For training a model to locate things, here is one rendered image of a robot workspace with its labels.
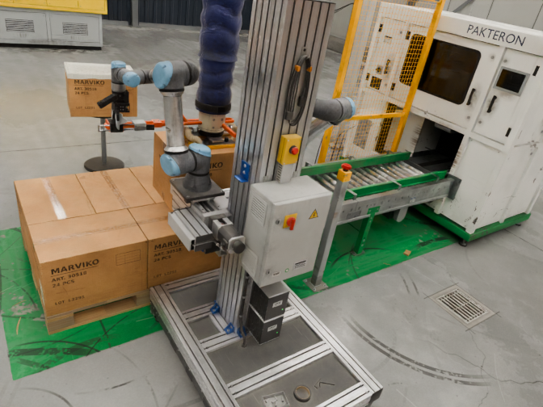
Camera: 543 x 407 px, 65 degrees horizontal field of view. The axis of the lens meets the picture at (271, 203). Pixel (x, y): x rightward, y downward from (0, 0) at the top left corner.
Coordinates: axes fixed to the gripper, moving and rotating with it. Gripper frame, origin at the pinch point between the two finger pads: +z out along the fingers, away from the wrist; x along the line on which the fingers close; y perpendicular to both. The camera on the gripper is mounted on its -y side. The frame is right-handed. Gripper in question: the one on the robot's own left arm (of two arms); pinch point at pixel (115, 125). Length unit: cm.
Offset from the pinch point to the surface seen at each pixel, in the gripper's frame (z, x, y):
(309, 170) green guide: 58, 22, 172
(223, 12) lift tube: -66, -10, 55
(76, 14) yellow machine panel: 61, 733, 114
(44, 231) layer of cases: 66, 3, -41
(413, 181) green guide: 58, -21, 262
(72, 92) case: 37, 174, 7
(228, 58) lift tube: -42, -11, 61
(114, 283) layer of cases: 93, -26, -8
